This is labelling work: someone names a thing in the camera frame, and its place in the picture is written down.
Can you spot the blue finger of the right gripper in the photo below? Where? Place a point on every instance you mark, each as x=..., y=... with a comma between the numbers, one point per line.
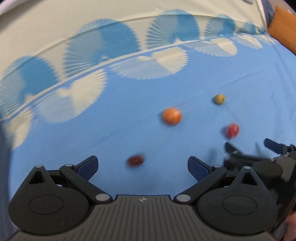
x=232, y=150
x=275, y=147

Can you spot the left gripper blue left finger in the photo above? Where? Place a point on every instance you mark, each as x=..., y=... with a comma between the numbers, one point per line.
x=88, y=167

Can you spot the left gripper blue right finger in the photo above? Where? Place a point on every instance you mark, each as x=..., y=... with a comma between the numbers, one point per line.
x=198, y=169

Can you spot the red fruit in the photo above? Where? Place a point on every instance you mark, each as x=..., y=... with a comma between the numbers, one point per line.
x=232, y=130

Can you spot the orange tangerine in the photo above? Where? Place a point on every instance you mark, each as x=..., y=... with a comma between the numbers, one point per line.
x=172, y=116

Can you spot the blue fan-pattern sofa cover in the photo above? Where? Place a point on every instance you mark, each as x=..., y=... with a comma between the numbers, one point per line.
x=92, y=78

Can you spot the orange cushion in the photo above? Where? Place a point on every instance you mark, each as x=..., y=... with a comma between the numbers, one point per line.
x=283, y=28

